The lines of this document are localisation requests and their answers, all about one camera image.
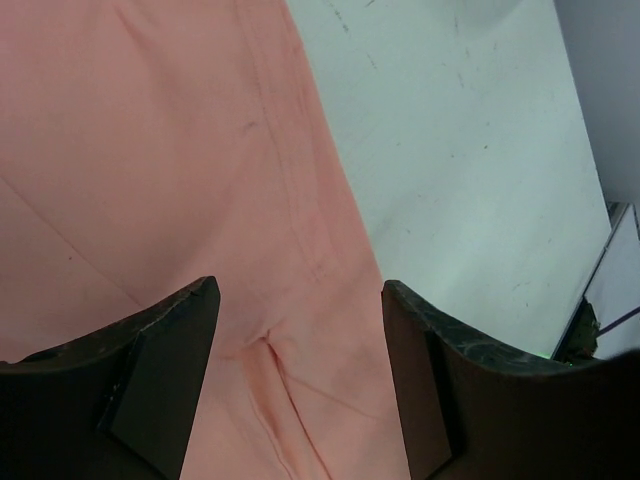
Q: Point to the salmon orange t shirt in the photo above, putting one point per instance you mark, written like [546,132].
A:
[145,144]

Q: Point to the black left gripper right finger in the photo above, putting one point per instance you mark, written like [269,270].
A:
[473,407]

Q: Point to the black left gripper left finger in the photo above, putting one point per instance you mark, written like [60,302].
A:
[118,403]

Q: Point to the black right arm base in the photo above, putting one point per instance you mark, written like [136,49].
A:
[579,342]

